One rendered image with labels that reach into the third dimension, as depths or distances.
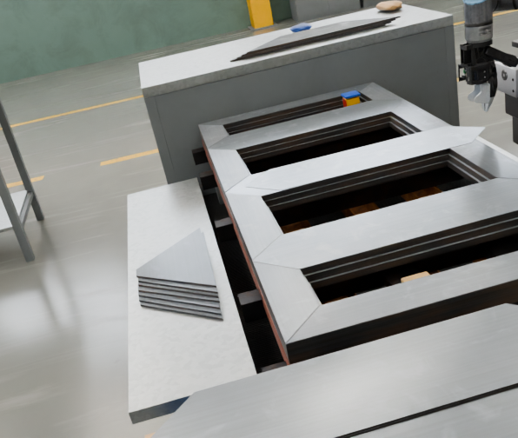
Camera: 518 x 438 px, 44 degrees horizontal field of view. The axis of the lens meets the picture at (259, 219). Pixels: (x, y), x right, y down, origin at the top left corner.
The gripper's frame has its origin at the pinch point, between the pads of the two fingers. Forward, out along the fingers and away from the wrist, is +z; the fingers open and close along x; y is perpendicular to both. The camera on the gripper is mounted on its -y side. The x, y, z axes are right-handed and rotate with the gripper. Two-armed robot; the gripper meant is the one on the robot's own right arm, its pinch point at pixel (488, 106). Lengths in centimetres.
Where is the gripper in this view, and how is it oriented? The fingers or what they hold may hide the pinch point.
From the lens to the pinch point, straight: 204.7
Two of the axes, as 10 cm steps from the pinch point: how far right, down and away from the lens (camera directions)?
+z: 1.7, 9.0, 4.0
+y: -9.6, 2.5, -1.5
